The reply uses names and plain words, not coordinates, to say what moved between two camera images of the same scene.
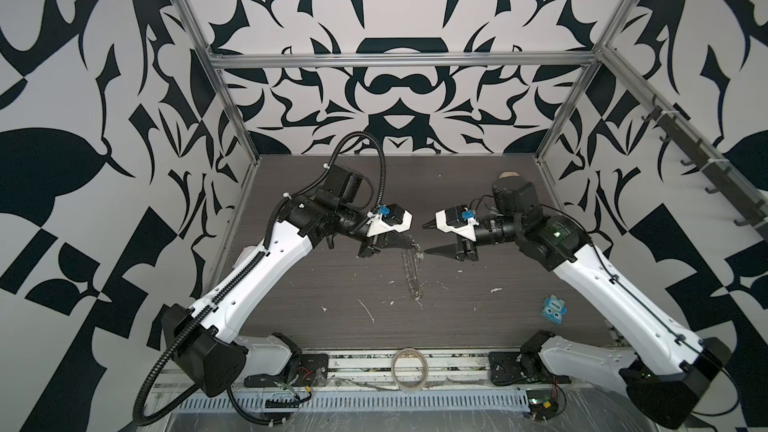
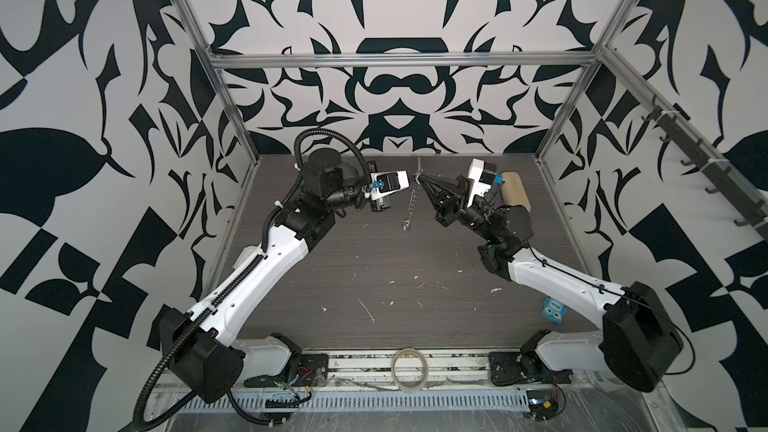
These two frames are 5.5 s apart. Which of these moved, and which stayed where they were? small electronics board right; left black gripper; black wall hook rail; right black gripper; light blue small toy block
Moved: left black gripper; right black gripper
Stayed: light blue small toy block; small electronics board right; black wall hook rail
